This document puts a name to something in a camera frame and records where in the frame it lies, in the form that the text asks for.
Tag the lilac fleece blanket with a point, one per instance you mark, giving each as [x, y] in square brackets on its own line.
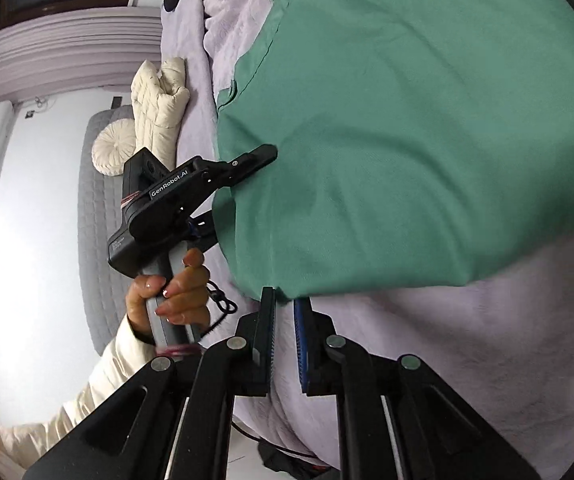
[442, 360]

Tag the cream puffer jacket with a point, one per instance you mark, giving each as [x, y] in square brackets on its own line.
[159, 105]

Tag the pink hair band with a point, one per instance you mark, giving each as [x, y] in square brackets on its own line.
[177, 349]

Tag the green button-up shirt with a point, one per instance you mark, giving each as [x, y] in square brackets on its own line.
[407, 125]

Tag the round cream pleated cushion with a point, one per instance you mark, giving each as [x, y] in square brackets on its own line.
[112, 147]

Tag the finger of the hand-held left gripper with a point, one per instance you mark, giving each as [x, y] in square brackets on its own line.
[247, 160]
[202, 227]

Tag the person's left hand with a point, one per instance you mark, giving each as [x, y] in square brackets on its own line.
[187, 290]

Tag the person's left forearm cream sleeve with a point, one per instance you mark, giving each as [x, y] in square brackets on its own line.
[82, 400]

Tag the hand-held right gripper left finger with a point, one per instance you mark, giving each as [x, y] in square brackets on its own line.
[267, 325]

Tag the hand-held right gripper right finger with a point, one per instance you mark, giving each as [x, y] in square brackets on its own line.
[301, 345]

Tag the lilac curtain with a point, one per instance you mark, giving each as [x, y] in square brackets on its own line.
[67, 55]

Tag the black bag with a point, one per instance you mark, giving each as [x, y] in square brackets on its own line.
[297, 467]

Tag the grey quilted headboard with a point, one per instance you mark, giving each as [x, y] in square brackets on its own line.
[97, 240]

